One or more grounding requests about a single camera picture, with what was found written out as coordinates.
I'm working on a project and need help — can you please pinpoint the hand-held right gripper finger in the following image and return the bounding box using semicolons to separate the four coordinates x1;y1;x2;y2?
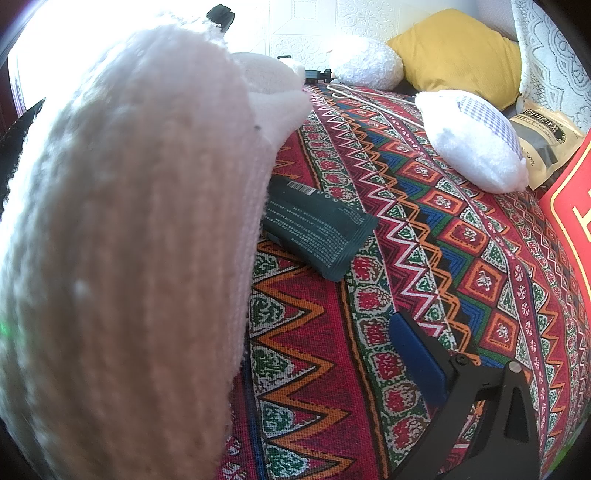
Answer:
387;310;542;480

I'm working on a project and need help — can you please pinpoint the dark green foil packet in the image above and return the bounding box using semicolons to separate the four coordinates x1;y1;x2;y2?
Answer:
261;178;380;282

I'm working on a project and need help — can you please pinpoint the white knit hat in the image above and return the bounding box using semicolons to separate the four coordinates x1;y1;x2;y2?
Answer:
0;21;312;480

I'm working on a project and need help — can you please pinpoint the red gift box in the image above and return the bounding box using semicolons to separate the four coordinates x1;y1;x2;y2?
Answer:
538;127;591;333

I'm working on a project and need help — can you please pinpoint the white plush with checkered patch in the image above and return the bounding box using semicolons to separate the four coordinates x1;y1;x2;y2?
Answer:
413;89;529;195

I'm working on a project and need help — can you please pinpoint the kraft paper pouch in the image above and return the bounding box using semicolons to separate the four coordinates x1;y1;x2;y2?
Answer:
508;110;587;191

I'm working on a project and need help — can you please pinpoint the round white plush cushion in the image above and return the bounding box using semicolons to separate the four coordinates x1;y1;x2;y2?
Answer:
329;34;404;90

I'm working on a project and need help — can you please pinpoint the yellow cushion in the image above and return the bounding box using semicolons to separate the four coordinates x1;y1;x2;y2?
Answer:
387;8;523;106

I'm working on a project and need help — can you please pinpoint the white lace cloth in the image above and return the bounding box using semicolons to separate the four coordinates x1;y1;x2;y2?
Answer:
510;0;591;134

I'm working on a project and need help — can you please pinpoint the white cable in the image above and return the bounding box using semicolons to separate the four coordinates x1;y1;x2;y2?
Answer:
329;83;419;130

